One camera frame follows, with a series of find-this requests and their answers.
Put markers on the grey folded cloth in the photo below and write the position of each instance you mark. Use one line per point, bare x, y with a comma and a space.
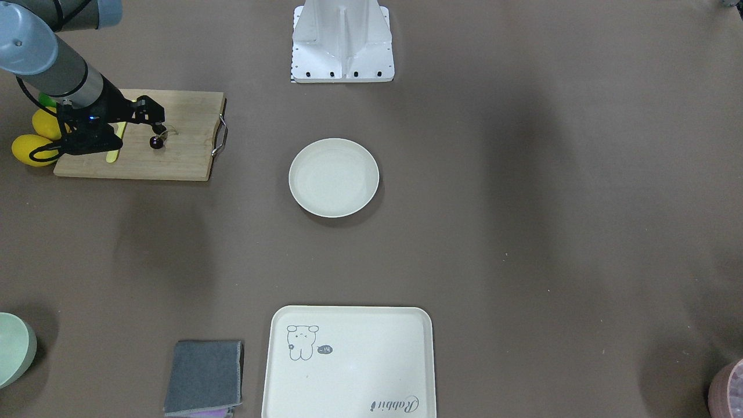
205, 379

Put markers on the green lime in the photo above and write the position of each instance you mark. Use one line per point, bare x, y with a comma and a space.
46, 101

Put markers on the mint green bowl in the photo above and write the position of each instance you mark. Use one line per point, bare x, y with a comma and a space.
18, 348

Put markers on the whole yellow lemon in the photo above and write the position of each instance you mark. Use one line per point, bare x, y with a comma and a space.
23, 145
46, 124

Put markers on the cream rectangular tray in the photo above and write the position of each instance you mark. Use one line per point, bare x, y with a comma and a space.
350, 361

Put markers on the dark red cherry pair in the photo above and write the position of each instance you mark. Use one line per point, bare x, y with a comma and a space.
157, 142

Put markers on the cream round plate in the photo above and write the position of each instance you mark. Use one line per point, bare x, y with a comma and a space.
333, 178

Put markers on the yellow plastic knife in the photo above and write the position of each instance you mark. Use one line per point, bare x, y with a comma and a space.
119, 131

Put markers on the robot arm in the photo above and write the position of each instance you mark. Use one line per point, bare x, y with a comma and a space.
33, 52

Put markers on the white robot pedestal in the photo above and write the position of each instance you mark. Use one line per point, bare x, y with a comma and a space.
342, 42

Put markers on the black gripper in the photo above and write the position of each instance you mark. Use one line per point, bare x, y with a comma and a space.
114, 108

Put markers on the pink bowl with ice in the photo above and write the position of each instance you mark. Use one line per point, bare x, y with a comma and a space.
725, 392

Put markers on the wooden cutting board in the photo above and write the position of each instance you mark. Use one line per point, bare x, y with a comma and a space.
194, 120

